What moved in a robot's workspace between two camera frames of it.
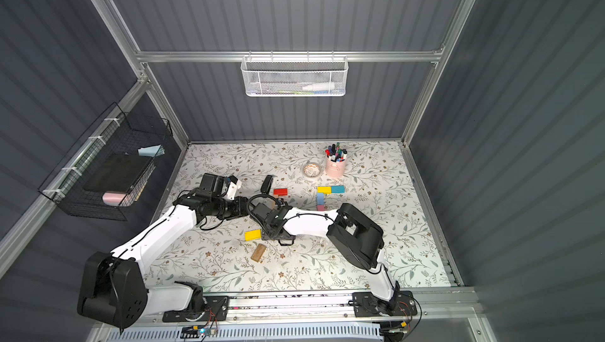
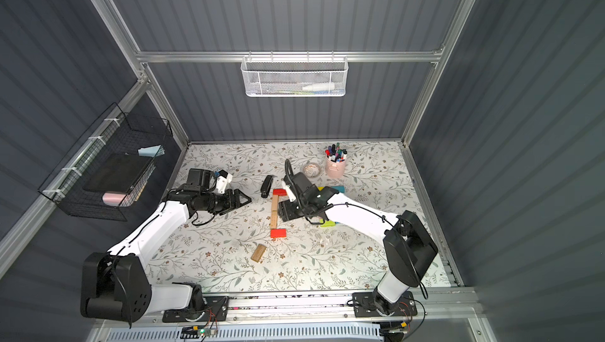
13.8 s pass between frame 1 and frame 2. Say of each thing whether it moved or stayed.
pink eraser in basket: stayed
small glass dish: stayed
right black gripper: moved
